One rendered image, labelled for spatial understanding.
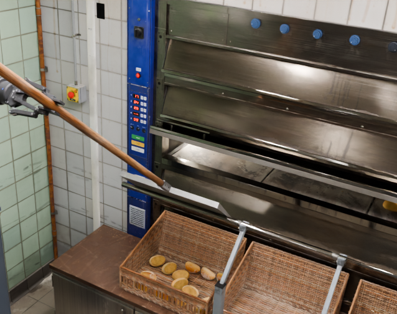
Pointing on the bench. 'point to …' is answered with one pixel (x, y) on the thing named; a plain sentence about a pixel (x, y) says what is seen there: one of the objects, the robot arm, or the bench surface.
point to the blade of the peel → (175, 194)
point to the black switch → (139, 32)
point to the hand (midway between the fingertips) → (51, 105)
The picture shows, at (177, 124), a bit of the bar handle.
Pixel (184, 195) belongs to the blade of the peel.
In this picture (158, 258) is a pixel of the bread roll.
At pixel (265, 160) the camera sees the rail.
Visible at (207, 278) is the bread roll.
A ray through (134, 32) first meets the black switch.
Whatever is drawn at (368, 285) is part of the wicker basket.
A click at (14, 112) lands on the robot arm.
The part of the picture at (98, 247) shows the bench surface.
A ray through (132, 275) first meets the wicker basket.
